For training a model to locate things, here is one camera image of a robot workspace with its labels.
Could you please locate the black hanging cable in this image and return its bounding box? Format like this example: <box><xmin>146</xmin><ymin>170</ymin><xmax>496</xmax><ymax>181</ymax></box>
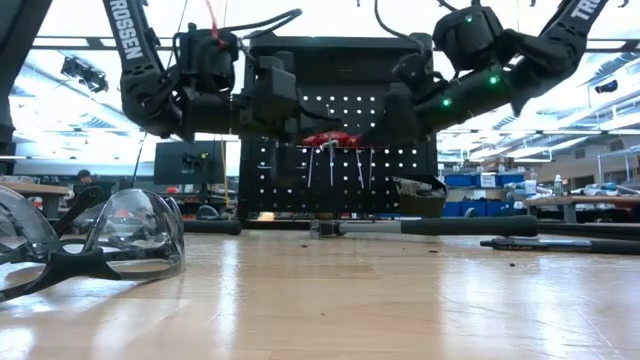
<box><xmin>130</xmin><ymin>130</ymin><xmax>149</xmax><ymax>189</ymax></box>

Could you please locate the person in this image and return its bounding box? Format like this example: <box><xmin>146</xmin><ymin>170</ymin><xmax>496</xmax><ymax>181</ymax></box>
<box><xmin>72</xmin><ymin>168</ymin><xmax>116</xmax><ymax>201</ymax></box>

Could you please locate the black ceiling device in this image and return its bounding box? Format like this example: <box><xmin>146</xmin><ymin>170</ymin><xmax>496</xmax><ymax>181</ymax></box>
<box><xmin>59</xmin><ymin>56</ymin><xmax>110</xmax><ymax>96</ymax></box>

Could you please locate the blue storage bin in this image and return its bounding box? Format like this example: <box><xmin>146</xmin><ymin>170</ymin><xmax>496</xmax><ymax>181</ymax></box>
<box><xmin>443</xmin><ymin>172</ymin><xmax>475</xmax><ymax>189</ymax></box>
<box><xmin>498</xmin><ymin>172</ymin><xmax>527</xmax><ymax>188</ymax></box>
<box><xmin>447</xmin><ymin>199</ymin><xmax>524</xmax><ymax>219</ymax></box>

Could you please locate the black mounted device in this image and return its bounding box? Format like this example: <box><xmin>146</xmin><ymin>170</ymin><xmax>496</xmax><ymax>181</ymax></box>
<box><xmin>593</xmin><ymin>78</ymin><xmax>620</xmax><ymax>96</ymax></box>

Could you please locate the black computer monitor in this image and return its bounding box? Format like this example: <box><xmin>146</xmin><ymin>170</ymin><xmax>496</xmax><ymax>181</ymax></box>
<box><xmin>153</xmin><ymin>140</ymin><xmax>227</xmax><ymax>187</ymax></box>

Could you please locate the black pegboard tool cart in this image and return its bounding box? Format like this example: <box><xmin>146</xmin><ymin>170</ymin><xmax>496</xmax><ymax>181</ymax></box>
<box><xmin>237</xmin><ymin>29</ymin><xmax>439</xmax><ymax>224</ymax></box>

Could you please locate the wooden side table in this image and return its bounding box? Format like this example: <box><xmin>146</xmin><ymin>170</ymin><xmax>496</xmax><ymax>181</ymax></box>
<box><xmin>0</xmin><ymin>179</ymin><xmax>71</xmax><ymax>217</ymax></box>

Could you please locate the wooden workbench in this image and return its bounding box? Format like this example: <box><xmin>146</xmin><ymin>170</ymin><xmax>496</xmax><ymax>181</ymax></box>
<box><xmin>522</xmin><ymin>193</ymin><xmax>640</xmax><ymax>225</ymax></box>

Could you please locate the black plastic hanging bin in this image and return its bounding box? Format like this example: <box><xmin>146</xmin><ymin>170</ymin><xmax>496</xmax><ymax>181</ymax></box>
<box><xmin>393</xmin><ymin>173</ymin><xmax>450</xmax><ymax>220</ymax></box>

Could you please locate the black aluminium table frame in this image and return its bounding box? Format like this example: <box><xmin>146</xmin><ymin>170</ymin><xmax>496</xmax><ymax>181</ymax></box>
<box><xmin>239</xmin><ymin>217</ymin><xmax>640</xmax><ymax>242</ymax></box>

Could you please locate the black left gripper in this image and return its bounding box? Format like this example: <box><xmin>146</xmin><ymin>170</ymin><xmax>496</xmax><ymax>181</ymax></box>
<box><xmin>232</xmin><ymin>49</ymin><xmax>346</xmax><ymax>140</ymax></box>

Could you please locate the clear safety glasses black frame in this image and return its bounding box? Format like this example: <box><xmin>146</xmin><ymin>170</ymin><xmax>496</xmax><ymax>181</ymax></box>
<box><xmin>52</xmin><ymin>184</ymin><xmax>190</xmax><ymax>239</ymax></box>
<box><xmin>0</xmin><ymin>182</ymin><xmax>187</xmax><ymax>304</ymax></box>

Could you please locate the black ballpoint pen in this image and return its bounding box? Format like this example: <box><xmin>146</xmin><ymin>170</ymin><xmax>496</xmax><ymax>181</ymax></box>
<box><xmin>479</xmin><ymin>237</ymin><xmax>640</xmax><ymax>256</ymax></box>

